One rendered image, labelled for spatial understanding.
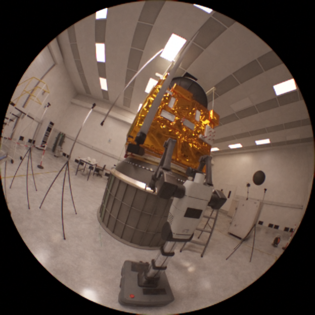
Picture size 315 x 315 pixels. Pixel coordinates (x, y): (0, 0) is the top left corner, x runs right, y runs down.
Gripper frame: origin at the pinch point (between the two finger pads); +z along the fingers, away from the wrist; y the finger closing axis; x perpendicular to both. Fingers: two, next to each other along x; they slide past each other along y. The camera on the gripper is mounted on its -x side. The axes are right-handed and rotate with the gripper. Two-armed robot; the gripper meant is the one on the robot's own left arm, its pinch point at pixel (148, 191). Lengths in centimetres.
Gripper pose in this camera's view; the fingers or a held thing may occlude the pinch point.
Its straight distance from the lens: 127.5
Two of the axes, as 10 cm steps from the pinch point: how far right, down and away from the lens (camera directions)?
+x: -0.2, 3.6, -9.3
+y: -9.3, -3.5, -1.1
